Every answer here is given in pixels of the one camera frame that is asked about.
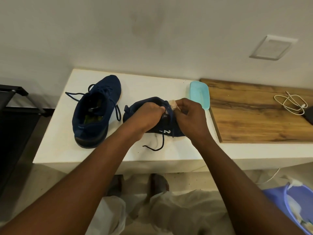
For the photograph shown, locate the person's left hand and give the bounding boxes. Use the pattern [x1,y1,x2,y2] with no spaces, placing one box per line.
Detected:
[123,102,167,142]

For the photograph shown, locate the person's right hand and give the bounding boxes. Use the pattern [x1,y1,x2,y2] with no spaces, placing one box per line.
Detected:
[171,98,213,147]

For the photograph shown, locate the beige cleaning cloth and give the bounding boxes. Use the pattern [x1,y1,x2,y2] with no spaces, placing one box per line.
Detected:
[166,100,181,114]

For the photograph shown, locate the black shoe rack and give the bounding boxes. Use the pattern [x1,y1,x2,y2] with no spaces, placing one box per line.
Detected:
[0,85,55,194]

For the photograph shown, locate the person's left forearm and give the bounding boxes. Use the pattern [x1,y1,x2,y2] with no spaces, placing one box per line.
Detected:
[0,127,145,235]

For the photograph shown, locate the person's right forearm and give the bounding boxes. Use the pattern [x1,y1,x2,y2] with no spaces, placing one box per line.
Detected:
[193,139,305,235]

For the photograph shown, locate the person's right foot grey sock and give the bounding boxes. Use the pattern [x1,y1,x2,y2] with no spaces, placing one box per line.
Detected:
[148,173,170,197]

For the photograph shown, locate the person's foot grey sock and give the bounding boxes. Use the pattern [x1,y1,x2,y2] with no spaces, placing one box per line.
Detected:
[148,173,170,197]
[106,175,124,197]

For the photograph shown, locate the person's left foot grey sock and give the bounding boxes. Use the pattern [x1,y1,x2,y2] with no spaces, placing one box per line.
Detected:
[106,175,124,197]

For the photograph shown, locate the light blue plastic container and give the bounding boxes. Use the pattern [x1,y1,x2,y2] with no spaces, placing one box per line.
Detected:
[189,80,211,110]

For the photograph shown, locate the brown wooden board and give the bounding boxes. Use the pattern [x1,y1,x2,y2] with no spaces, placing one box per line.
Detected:
[199,78,313,144]

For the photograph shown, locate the white shorts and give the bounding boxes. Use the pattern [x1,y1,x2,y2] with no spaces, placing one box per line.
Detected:
[85,189,235,235]

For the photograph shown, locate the blue plastic bag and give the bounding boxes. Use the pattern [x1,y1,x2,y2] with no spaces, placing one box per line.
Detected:
[261,182,313,235]

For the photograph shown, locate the black device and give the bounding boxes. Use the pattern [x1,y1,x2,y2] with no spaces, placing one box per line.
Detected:
[303,106,313,126]

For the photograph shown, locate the white spray bottle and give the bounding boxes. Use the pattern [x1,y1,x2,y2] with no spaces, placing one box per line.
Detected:
[285,177,313,234]

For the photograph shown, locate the white floor cable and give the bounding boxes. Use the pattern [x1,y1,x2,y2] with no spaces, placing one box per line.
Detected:
[255,168,280,185]

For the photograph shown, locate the white wall switch plate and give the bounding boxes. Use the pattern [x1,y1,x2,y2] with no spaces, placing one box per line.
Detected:
[249,34,298,61]

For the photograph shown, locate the coiled white charging cable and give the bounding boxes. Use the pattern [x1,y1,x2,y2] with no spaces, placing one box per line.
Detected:
[273,91,308,116]

